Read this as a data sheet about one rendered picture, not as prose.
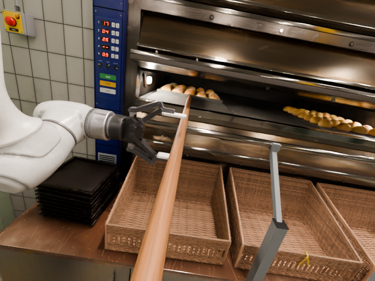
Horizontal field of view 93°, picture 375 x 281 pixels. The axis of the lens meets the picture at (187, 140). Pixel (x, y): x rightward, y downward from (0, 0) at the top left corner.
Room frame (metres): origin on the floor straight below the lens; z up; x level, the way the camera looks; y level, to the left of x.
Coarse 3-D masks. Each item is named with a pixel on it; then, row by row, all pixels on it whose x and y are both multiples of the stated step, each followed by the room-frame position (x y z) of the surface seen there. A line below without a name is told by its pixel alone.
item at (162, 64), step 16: (144, 64) 0.99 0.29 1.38; (160, 64) 0.92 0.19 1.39; (176, 64) 0.91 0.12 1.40; (224, 80) 1.05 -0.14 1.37; (240, 80) 0.97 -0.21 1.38; (256, 80) 0.92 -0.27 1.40; (272, 80) 0.93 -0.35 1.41; (304, 96) 1.12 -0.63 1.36; (320, 96) 1.03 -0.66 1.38; (336, 96) 0.94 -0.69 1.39; (352, 96) 0.94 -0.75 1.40
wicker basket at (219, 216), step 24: (144, 168) 0.99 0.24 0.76; (192, 168) 1.02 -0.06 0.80; (216, 168) 1.03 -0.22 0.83; (120, 192) 0.71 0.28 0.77; (192, 192) 0.98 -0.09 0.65; (216, 192) 0.96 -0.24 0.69; (120, 216) 0.71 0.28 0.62; (144, 216) 0.77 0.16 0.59; (192, 216) 0.83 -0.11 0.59; (216, 216) 0.84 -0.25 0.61; (120, 240) 0.56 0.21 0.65; (192, 240) 0.57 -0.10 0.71; (216, 240) 0.58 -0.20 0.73
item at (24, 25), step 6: (6, 12) 0.96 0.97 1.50; (12, 12) 0.96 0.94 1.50; (18, 12) 0.97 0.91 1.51; (24, 18) 0.98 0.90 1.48; (30, 18) 1.01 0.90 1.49; (6, 24) 0.96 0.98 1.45; (18, 24) 0.97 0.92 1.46; (24, 24) 0.97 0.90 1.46; (30, 24) 1.01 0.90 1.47; (6, 30) 0.96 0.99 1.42; (12, 30) 0.96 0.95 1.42; (18, 30) 0.97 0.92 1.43; (24, 30) 0.97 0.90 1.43; (30, 30) 1.00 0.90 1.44; (30, 36) 1.00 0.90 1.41
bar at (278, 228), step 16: (160, 128) 0.69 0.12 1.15; (176, 128) 0.69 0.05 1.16; (192, 128) 0.69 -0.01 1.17; (256, 144) 0.70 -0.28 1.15; (272, 144) 0.70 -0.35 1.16; (288, 144) 0.71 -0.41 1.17; (272, 160) 0.67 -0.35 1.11; (352, 160) 0.71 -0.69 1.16; (368, 160) 0.71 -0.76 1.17; (272, 176) 0.62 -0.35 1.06; (272, 192) 0.59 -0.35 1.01; (272, 208) 0.55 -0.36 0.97; (272, 224) 0.50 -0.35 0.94; (272, 240) 0.47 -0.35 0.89; (256, 256) 0.51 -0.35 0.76; (272, 256) 0.47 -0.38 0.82; (256, 272) 0.47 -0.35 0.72
